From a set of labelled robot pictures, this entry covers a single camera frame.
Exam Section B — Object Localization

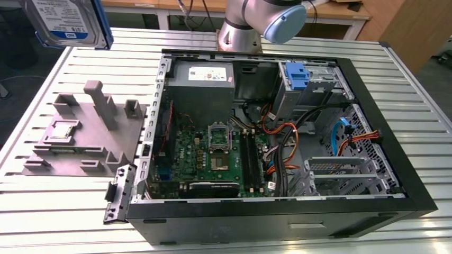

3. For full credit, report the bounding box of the orange power wire black plug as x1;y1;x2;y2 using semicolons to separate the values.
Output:
337;129;384;157

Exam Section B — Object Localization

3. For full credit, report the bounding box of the hard disk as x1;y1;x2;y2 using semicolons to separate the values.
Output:
19;0;115;50

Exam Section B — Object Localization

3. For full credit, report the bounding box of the silver disk bay cage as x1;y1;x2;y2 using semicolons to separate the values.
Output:
300;156;389;197

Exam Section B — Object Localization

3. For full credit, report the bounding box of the grey power supply unit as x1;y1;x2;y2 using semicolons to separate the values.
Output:
164;61;236;130

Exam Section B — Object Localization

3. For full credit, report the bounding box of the black RAM slot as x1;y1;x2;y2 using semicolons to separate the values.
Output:
248;129;265;193
239;129;256;193

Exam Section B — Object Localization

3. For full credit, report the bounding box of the CPU socket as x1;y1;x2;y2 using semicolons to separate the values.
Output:
209;154;235;172

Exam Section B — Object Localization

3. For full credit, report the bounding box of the green motherboard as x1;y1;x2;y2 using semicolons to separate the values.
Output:
147;123;280;199

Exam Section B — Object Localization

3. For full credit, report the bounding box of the black case fan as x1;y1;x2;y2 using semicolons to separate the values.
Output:
153;99;177;162

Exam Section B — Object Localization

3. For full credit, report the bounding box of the grey optical drive bay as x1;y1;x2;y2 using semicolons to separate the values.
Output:
277;62;353;122

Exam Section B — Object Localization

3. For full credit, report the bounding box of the black graphics card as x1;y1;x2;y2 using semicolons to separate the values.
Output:
177;181;240;199

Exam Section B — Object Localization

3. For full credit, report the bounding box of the blue plastic drive carrier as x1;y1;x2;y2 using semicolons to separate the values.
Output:
287;62;311;91

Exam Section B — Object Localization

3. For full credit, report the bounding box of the grey parts rack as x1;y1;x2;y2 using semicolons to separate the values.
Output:
21;80;151;177

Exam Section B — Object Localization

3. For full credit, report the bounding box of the black PC case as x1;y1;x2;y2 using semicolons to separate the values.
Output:
125;48;439;246

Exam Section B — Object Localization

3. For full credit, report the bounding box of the grey expansion slot retainer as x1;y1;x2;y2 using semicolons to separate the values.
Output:
103;163;139;225

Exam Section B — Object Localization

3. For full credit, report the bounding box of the green RAM stick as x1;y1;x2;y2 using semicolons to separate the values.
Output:
49;148;88;155

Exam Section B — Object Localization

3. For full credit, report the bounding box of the silver CPU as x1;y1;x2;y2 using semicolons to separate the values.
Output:
49;124;76;140

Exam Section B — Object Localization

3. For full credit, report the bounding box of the wooden cabinet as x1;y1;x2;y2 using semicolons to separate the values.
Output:
356;0;452;76

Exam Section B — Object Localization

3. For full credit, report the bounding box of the black office chair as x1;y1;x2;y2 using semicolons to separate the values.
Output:
0;7;40;71

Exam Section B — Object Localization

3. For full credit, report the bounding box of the yellow black wire bundle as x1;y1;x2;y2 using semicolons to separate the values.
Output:
229;115;263;131

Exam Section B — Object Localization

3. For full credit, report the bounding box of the metal socket cover frame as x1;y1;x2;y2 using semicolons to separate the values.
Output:
207;123;233;153

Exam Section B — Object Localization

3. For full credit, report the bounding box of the red black twisted wire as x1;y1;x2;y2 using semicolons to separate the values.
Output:
159;102;175;157

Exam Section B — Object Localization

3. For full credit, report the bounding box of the orange red wire bundle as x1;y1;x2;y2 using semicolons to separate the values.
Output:
261;104;301;177

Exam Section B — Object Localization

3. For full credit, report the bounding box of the black cable bundle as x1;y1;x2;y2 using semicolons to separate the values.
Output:
275;102;353;198

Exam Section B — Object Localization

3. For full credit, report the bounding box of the blue data wire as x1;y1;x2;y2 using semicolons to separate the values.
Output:
331;117;356;157

